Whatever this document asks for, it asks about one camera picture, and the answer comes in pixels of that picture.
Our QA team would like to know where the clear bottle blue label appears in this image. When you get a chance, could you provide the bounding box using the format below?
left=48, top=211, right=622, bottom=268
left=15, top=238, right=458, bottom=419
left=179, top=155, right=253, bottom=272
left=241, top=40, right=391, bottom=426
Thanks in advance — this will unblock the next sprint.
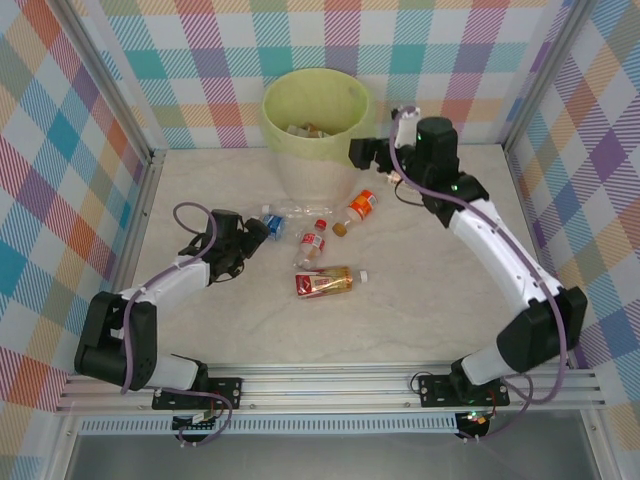
left=248, top=213, right=289, bottom=242

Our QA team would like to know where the crushed clear bottle white cap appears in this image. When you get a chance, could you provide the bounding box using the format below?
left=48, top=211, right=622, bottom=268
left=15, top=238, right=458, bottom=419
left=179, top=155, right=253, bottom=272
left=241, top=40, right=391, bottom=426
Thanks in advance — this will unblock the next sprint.
left=260, top=201, right=336, bottom=222

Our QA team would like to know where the red cap bottle red label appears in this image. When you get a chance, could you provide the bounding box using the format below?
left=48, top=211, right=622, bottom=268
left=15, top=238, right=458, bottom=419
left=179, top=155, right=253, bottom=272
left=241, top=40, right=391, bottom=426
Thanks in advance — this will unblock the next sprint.
left=291, top=216, right=329, bottom=269

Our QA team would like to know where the amber tea bottle red label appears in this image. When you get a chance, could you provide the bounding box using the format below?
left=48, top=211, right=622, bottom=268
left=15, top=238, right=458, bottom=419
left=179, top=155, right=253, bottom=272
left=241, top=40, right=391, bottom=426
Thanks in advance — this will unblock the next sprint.
left=294, top=265, right=371, bottom=302

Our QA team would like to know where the beige bin with green liner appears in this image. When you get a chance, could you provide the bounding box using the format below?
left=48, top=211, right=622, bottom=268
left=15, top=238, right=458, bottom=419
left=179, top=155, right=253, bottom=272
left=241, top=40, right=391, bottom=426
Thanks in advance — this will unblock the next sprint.
left=262, top=69, right=374, bottom=202

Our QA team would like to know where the orange bottle white cap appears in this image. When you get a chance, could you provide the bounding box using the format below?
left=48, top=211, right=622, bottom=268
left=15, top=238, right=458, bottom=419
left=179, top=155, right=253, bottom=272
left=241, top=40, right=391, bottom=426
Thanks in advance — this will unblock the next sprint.
left=345, top=188, right=379, bottom=223

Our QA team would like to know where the grey metal panel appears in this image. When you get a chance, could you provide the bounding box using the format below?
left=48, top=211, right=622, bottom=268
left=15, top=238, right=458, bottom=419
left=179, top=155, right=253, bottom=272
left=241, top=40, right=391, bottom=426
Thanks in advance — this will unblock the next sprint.
left=64, top=433, right=601, bottom=480

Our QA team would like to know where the small circuit board with LEDs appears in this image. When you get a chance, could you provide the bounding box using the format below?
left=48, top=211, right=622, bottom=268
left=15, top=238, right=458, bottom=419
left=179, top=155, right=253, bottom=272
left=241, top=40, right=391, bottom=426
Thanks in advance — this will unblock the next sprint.
left=457, top=409, right=494, bottom=430

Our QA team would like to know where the aluminium side rail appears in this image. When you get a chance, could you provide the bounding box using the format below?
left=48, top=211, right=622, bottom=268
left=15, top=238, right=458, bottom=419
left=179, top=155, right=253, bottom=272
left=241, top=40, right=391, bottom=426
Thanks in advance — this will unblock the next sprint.
left=113, top=149, right=167, bottom=301

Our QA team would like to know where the aluminium frame post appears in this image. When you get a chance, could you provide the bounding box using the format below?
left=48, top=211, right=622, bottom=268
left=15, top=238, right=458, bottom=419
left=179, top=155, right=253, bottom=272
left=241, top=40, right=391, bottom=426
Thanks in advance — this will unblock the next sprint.
left=58, top=0, right=169, bottom=169
left=501, top=0, right=597, bottom=151

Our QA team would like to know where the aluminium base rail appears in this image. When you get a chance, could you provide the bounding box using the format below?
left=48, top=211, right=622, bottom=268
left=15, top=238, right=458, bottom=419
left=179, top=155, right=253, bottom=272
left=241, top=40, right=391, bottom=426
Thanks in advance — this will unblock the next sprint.
left=54, top=363, right=606, bottom=414

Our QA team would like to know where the slotted grey cable duct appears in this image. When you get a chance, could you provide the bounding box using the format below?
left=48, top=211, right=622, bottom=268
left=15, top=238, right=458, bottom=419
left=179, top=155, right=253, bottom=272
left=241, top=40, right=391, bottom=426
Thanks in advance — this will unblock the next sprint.
left=79, top=418, right=461, bottom=435

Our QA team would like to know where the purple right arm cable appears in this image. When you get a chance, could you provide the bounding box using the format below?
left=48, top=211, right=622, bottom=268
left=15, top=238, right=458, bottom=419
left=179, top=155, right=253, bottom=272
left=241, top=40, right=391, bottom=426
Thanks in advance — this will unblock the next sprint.
left=390, top=105, right=571, bottom=441

